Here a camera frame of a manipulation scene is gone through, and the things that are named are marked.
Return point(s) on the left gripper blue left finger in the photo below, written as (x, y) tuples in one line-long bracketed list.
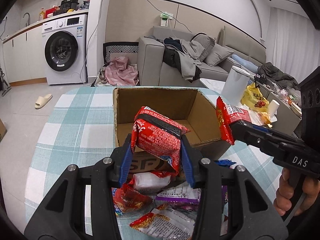
[(108, 173)]

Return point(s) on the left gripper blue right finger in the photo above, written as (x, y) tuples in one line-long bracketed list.
[(202, 173)]

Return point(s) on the white red balloon gum bag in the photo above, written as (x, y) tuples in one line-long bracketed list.
[(151, 181)]

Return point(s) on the blue cookie packet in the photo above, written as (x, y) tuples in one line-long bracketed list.
[(226, 163)]

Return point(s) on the purple white snack bag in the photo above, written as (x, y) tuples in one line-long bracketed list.
[(182, 196)]

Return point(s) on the red black-stripe snack packet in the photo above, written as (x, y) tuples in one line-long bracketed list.
[(158, 135)]

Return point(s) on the white red noodle snack bag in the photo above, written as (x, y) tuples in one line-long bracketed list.
[(166, 223)]

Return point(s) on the red orange chip bag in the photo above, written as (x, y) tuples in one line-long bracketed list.
[(127, 199)]

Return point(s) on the purple grape candy bag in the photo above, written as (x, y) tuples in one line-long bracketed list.
[(225, 215)]

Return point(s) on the brown SF cardboard box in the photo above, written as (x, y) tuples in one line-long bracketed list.
[(189, 107)]

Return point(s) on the white paper cup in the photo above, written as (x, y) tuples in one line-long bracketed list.
[(273, 107)]

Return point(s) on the teal checked tablecloth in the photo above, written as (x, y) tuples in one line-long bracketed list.
[(80, 131)]

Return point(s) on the yellow plastic bag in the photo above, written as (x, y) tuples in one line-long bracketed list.
[(254, 99)]

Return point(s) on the white cylindrical bin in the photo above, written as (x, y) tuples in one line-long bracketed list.
[(235, 85)]

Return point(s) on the pink cloth pile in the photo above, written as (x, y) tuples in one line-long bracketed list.
[(118, 72)]

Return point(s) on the beige slipper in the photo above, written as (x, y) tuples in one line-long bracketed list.
[(42, 101)]

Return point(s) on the pile of clothes on sofa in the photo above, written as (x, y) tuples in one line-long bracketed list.
[(184, 56)]

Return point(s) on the grey sofa cushion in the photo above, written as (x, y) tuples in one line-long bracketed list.
[(217, 55)]

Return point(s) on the black patterned chair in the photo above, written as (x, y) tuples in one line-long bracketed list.
[(112, 50)]

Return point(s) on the grey fabric sofa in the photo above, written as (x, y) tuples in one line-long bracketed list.
[(152, 71)]

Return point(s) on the white front-load washing machine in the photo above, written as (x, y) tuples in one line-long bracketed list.
[(64, 46)]

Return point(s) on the white kitchen cabinets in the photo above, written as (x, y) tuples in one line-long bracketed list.
[(24, 56)]

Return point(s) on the wall socket with charger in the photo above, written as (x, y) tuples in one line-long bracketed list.
[(165, 18)]

